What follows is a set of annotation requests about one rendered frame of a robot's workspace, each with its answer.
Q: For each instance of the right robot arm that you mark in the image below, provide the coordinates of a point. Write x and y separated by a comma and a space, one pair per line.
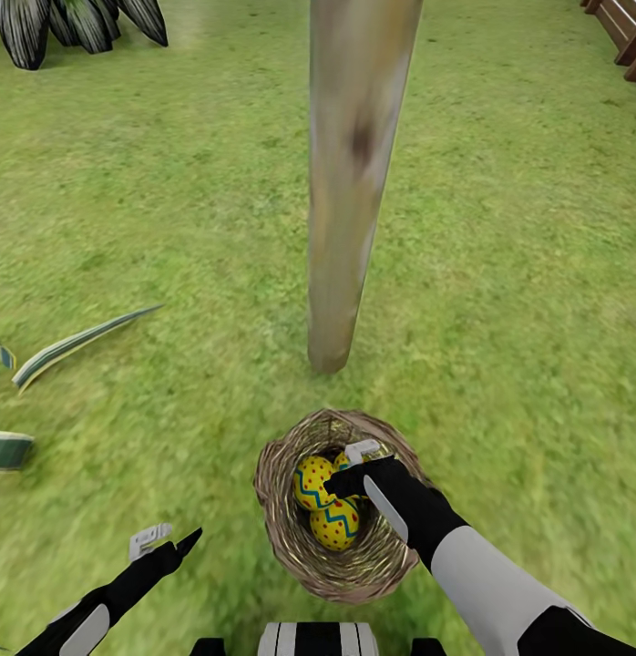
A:
508, 611

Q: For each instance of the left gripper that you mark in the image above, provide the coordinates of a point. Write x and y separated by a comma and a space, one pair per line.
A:
147, 571

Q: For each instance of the wicker basket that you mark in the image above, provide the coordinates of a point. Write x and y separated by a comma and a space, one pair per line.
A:
319, 569

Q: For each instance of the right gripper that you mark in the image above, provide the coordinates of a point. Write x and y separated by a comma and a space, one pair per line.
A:
344, 484

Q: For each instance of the easter egg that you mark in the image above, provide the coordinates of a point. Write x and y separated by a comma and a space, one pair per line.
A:
336, 527
308, 482
340, 461

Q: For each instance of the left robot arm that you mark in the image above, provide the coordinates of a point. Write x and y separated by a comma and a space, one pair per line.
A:
79, 629

